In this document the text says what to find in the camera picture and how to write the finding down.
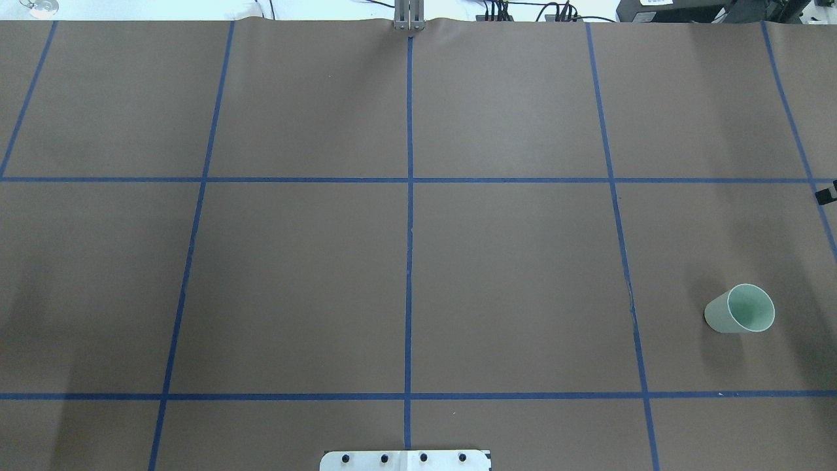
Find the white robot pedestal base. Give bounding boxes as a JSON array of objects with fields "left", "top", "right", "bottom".
[{"left": 319, "top": 449, "right": 492, "bottom": 470}]

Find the black box with label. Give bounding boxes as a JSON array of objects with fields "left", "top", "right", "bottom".
[{"left": 616, "top": 0, "right": 729, "bottom": 24}]

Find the aluminium frame post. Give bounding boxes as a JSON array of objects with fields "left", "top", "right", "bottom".
[{"left": 392, "top": 0, "right": 426, "bottom": 31}]

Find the green plastic cup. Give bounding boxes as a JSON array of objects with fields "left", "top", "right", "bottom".
[{"left": 704, "top": 283, "right": 776, "bottom": 334}]

